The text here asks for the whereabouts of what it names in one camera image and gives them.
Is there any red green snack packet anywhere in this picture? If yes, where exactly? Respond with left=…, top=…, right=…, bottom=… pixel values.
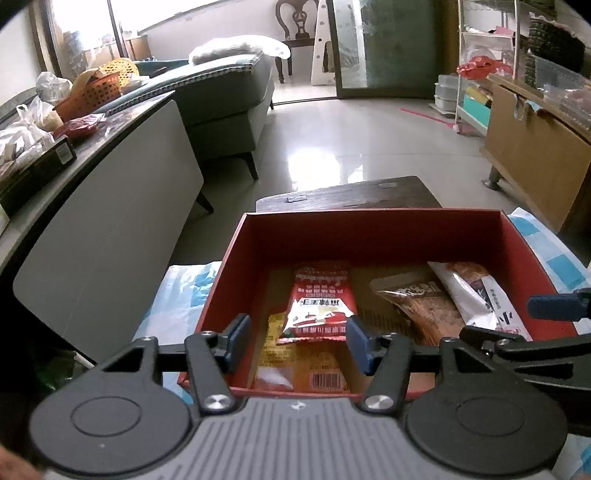
left=276, top=265, right=356, bottom=345

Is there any red yellow Trolli bag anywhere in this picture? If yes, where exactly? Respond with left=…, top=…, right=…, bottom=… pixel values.
left=252, top=313, right=349, bottom=394

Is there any dark wooden stool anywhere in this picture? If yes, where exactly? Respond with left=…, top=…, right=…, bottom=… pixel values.
left=256, top=176, right=442, bottom=213

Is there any red cardboard box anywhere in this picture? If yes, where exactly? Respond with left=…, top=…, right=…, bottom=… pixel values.
left=197, top=208, right=576, bottom=397

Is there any blue white checkered tablecloth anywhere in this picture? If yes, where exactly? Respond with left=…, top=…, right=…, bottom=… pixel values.
left=131, top=206, right=591, bottom=480

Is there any black box on cabinet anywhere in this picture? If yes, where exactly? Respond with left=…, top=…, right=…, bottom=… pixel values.
left=1, top=136, right=77, bottom=218

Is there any silver noodle snack bag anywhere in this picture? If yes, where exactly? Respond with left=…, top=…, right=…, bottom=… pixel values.
left=428, top=262, right=533, bottom=341

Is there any wooden sideboard cabinet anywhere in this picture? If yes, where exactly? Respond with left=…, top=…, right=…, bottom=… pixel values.
left=482, top=74, right=590, bottom=237

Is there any orange plastic basket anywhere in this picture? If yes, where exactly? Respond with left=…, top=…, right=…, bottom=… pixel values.
left=53, top=58, right=139, bottom=122

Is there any white rolling cart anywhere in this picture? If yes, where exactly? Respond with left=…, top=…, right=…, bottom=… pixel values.
left=453, top=1, right=521, bottom=135

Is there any dark wooden chair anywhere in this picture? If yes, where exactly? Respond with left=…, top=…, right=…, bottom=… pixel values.
left=274, top=0, right=315, bottom=77

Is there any brown orange snack packet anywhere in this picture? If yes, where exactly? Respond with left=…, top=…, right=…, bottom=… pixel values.
left=370, top=270, right=465, bottom=345

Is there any green grey sofa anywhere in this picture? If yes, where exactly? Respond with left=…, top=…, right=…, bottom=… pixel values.
left=97, top=53, right=274, bottom=180

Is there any white blanket on sofa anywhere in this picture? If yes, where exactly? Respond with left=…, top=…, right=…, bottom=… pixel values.
left=188, top=35, right=291, bottom=65

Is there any grey white side cabinet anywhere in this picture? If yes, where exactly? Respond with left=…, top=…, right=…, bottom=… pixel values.
left=1, top=94, right=204, bottom=363

